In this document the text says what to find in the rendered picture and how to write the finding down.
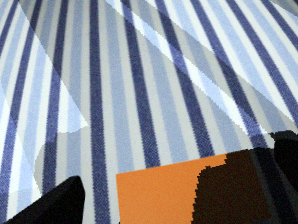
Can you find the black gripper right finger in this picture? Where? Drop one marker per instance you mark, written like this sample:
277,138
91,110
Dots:
286,156

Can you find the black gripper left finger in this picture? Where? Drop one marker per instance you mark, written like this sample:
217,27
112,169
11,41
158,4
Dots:
63,204

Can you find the orange block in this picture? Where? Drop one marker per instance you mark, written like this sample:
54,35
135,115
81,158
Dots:
223,189

